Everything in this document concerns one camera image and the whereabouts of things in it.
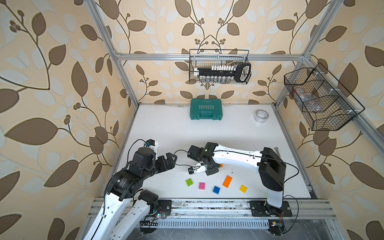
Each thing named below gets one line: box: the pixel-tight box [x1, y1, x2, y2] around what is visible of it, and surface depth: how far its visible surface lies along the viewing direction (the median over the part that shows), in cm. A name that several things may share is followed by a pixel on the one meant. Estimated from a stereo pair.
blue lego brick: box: [212, 185, 221, 195], surface depth 80 cm
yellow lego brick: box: [239, 184, 248, 194], surface depth 82 cm
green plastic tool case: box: [190, 98, 223, 120], surface depth 114 cm
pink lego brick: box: [199, 182, 205, 191], surface depth 82 cm
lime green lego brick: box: [186, 178, 194, 187], surface depth 84 cm
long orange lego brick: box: [222, 175, 233, 189], surface depth 84 cm
